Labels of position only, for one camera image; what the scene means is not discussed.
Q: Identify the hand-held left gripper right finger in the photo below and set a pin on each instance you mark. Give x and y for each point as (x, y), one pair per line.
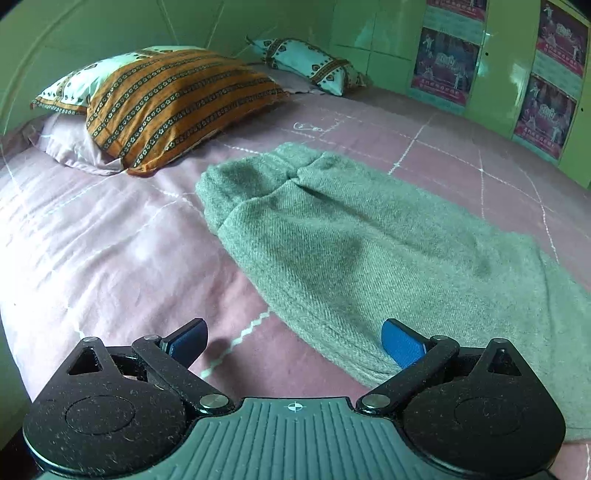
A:
(400, 345)

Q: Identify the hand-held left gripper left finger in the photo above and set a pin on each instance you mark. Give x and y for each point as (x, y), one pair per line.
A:
(188, 345)

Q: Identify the pink checked bed sheet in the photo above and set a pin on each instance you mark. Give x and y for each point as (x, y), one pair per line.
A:
(115, 240)

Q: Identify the pink pillow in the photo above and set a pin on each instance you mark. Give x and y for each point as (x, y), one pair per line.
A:
(286, 81)
(64, 138)

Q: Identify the orange striped pillow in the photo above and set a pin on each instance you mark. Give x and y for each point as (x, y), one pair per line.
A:
(175, 101)

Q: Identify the cream glossy wardrobe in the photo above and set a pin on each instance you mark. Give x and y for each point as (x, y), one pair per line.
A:
(369, 27)

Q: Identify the cream round headboard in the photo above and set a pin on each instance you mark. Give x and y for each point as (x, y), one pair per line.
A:
(92, 27)

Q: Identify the wall poster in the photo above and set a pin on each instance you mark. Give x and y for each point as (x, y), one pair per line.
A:
(561, 39)
(444, 62)
(457, 8)
(545, 115)

